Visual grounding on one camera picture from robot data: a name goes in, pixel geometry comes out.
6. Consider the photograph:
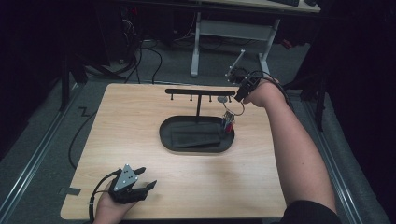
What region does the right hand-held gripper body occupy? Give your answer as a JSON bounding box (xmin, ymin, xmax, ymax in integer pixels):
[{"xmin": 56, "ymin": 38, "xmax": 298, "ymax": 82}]
[{"xmin": 225, "ymin": 49, "xmax": 262, "ymax": 91}]

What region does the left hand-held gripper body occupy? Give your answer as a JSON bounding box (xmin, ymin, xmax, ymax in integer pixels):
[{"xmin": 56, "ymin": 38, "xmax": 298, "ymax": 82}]
[{"xmin": 107, "ymin": 163, "xmax": 149, "ymax": 204}]

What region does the key ring with coloured tags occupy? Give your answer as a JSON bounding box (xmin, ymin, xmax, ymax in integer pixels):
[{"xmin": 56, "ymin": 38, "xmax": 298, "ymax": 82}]
[{"xmin": 221, "ymin": 99, "xmax": 246, "ymax": 134}]

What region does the black key stand with tray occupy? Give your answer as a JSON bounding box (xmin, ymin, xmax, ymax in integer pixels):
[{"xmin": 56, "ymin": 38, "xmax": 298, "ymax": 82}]
[{"xmin": 159, "ymin": 88, "xmax": 236, "ymax": 153}]

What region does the black wallet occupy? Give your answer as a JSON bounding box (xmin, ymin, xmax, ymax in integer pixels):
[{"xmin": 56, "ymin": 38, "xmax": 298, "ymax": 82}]
[{"xmin": 170, "ymin": 122, "xmax": 223, "ymax": 149}]

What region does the person's right hand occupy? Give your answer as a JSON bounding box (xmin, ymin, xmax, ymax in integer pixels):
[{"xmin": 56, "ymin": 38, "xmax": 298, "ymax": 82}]
[{"xmin": 244, "ymin": 78, "xmax": 286, "ymax": 108}]

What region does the person's left hand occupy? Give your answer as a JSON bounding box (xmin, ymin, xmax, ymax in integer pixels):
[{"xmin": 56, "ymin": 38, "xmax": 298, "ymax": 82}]
[{"xmin": 92, "ymin": 183, "xmax": 134, "ymax": 224}]

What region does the white-framed desk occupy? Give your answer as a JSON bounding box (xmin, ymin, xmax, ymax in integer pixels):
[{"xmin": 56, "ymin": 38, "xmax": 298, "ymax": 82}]
[{"xmin": 190, "ymin": 0, "xmax": 321, "ymax": 85}]

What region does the black tape patch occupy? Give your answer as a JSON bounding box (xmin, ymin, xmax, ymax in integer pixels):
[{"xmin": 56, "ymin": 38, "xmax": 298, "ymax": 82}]
[{"xmin": 59, "ymin": 187, "xmax": 82, "ymax": 197}]

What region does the black metal stand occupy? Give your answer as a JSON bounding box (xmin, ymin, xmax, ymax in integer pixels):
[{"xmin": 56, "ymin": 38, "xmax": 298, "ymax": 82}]
[
  {"xmin": 281, "ymin": 69, "xmax": 328, "ymax": 132},
  {"xmin": 59, "ymin": 50, "xmax": 125, "ymax": 113}
]

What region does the black keyboard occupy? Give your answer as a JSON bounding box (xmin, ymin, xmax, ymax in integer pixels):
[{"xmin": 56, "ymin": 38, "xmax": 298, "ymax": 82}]
[{"xmin": 269, "ymin": 0, "xmax": 301, "ymax": 7}]

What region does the person's black sleeve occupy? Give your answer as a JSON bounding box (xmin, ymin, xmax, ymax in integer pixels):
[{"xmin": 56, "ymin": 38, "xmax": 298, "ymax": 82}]
[{"xmin": 278, "ymin": 200, "xmax": 344, "ymax": 224}]

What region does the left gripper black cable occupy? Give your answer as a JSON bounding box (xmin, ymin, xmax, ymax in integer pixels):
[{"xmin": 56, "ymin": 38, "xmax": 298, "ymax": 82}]
[{"xmin": 88, "ymin": 169, "xmax": 123, "ymax": 224}]

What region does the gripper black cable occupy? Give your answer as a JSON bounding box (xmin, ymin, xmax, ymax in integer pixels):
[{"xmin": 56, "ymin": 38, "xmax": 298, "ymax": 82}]
[
  {"xmin": 88, "ymin": 169, "xmax": 123, "ymax": 224},
  {"xmin": 248, "ymin": 70, "xmax": 294, "ymax": 110}
]

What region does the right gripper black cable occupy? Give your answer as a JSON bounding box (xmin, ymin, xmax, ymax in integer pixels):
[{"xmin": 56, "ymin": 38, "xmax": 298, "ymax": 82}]
[{"xmin": 248, "ymin": 70, "xmax": 294, "ymax": 110}]

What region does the black floor cable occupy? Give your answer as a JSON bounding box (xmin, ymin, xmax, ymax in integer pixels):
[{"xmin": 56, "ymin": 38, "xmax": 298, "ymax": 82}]
[{"xmin": 68, "ymin": 106, "xmax": 98, "ymax": 171}]

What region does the metal floor rail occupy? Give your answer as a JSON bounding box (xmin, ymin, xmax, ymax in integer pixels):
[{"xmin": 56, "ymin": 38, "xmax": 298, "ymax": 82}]
[
  {"xmin": 0, "ymin": 83, "xmax": 80, "ymax": 218},
  {"xmin": 303, "ymin": 99, "xmax": 365, "ymax": 224}
]

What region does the bundle of black cables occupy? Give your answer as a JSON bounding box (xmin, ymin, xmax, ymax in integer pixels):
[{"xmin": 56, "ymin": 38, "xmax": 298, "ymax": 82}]
[{"xmin": 120, "ymin": 18, "xmax": 163, "ymax": 85}]

